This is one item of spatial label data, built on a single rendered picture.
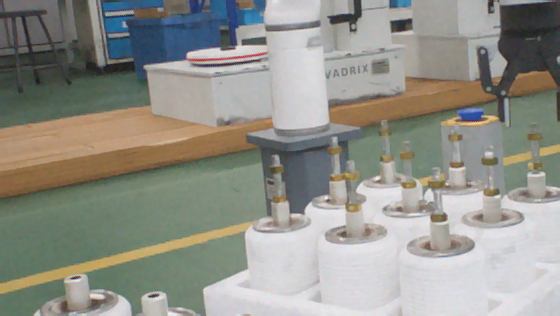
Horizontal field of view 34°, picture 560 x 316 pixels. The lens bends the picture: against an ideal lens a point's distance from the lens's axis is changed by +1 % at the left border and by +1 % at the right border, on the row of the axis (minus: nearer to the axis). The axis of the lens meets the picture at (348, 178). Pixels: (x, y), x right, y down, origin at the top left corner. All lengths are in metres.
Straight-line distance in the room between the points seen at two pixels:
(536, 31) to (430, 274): 0.36
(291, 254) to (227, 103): 2.01
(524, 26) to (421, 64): 2.82
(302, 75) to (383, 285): 0.52
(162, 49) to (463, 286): 4.66
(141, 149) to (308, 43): 1.49
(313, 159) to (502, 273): 0.50
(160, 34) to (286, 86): 4.07
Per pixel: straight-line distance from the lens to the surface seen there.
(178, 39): 5.54
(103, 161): 2.86
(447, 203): 1.22
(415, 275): 0.98
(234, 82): 3.10
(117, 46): 6.50
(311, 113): 1.49
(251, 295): 1.13
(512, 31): 1.16
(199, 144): 2.98
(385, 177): 1.32
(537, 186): 1.20
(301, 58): 1.48
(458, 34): 3.75
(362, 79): 3.38
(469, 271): 0.98
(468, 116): 1.41
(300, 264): 1.12
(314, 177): 1.48
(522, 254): 1.09
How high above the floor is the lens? 0.56
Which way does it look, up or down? 13 degrees down
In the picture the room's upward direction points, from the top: 5 degrees counter-clockwise
